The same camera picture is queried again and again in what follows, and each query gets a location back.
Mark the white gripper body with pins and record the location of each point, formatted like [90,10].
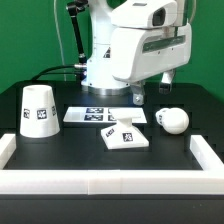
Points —
[138,54]

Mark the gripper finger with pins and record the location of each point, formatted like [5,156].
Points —
[138,93]
[165,86]

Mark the white lamp bulb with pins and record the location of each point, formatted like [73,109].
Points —
[173,120]

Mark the white lamp base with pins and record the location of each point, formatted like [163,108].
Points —
[124,134]

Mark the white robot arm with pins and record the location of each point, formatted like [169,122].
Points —
[98,77]

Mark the white lamp shade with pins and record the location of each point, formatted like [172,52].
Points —
[38,112]

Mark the white marker plate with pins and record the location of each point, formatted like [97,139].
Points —
[101,114]

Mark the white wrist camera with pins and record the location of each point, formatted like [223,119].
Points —
[145,14]

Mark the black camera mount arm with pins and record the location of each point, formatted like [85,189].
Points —
[74,8]

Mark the white U-shaped wall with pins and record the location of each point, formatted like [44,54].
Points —
[208,180]

